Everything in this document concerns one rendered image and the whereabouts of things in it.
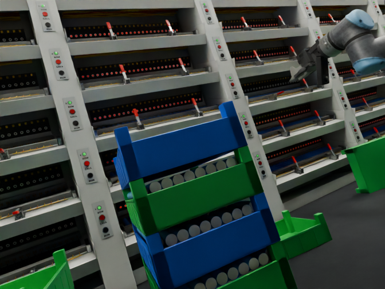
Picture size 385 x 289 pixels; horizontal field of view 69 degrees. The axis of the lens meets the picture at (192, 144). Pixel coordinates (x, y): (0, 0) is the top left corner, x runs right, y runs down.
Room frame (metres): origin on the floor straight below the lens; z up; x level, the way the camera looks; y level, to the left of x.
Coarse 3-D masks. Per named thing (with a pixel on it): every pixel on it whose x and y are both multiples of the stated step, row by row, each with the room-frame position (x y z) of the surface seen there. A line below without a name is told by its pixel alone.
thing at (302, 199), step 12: (324, 180) 1.59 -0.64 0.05; (336, 180) 1.51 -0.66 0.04; (348, 180) 1.55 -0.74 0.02; (300, 192) 1.47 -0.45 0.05; (312, 192) 1.42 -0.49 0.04; (324, 192) 1.46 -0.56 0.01; (288, 204) 1.35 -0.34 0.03; (300, 204) 1.38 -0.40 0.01; (132, 264) 1.10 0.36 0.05; (144, 276) 1.02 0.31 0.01
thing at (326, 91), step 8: (312, 80) 1.64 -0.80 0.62; (272, 88) 1.58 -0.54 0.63; (280, 88) 1.61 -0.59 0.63; (328, 88) 1.56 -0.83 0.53; (288, 96) 1.45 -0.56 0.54; (296, 96) 1.43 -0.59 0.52; (304, 96) 1.46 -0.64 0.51; (312, 96) 1.49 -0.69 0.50; (320, 96) 1.52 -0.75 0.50; (328, 96) 1.55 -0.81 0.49; (248, 104) 1.28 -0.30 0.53; (256, 104) 1.31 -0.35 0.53; (264, 104) 1.33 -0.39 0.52; (272, 104) 1.35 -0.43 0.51; (280, 104) 1.38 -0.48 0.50; (288, 104) 1.41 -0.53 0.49; (296, 104) 1.44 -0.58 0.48; (256, 112) 1.31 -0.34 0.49
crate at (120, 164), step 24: (216, 120) 0.45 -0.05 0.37; (120, 144) 0.40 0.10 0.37; (144, 144) 0.41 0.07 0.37; (168, 144) 0.42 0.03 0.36; (192, 144) 0.43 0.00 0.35; (216, 144) 0.44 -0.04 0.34; (240, 144) 0.46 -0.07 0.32; (120, 168) 0.49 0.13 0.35; (144, 168) 0.41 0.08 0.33; (168, 168) 0.42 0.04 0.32
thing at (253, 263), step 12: (264, 252) 0.48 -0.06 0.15; (228, 264) 0.46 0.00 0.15; (240, 264) 0.45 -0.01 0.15; (252, 264) 0.45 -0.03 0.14; (264, 264) 0.46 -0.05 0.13; (204, 276) 0.44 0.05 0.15; (216, 276) 0.44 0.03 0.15; (228, 276) 0.44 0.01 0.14; (240, 276) 0.44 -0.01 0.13; (180, 288) 0.43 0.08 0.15; (192, 288) 0.43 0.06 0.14; (204, 288) 0.43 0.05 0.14
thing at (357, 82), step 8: (344, 72) 1.88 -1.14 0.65; (352, 72) 1.69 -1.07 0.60; (376, 72) 1.88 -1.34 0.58; (384, 72) 1.91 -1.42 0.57; (344, 80) 1.71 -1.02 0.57; (352, 80) 1.75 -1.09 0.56; (360, 80) 1.68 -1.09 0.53; (368, 80) 1.71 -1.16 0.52; (376, 80) 1.75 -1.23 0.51; (384, 80) 1.80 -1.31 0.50; (344, 88) 1.61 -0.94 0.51; (352, 88) 1.65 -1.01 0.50; (360, 88) 1.69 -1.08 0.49
